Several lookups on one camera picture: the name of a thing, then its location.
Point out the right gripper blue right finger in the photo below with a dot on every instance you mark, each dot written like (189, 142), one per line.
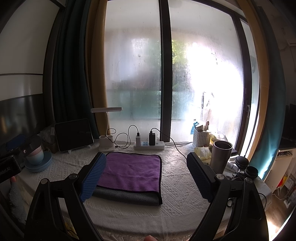
(203, 176)

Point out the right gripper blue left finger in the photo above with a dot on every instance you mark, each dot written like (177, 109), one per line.
(90, 175)

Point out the purple microfiber towel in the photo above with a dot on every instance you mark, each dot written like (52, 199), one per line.
(132, 172)

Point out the person's thumb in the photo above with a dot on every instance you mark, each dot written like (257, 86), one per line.
(150, 238)

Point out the yellow tissue packet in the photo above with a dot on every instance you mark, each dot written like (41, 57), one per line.
(204, 154)

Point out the stainless steel tumbler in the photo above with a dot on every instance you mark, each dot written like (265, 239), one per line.
(221, 153)

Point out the white perforated storage basket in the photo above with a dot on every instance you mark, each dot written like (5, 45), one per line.
(201, 139)

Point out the white patterned tablecloth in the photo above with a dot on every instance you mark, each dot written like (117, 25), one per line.
(177, 218)

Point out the white desk lamp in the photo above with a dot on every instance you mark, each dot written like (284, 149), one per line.
(106, 142)

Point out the grey microfiber towel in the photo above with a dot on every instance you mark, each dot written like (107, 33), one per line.
(150, 198)

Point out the black tablet on stand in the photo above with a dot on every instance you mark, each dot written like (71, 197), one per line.
(73, 134)

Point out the white power strip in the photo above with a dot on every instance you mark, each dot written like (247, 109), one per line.
(144, 146)

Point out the pink blue stacked cups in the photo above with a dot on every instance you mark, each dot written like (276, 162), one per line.
(35, 153)

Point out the black power adapter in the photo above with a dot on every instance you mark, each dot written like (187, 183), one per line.
(152, 139)

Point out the white usb charger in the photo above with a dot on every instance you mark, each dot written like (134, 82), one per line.
(138, 140)

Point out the dark green curtain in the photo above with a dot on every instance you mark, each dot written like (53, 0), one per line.
(65, 85)

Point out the yellow curtain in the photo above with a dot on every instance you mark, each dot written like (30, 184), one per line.
(98, 10)

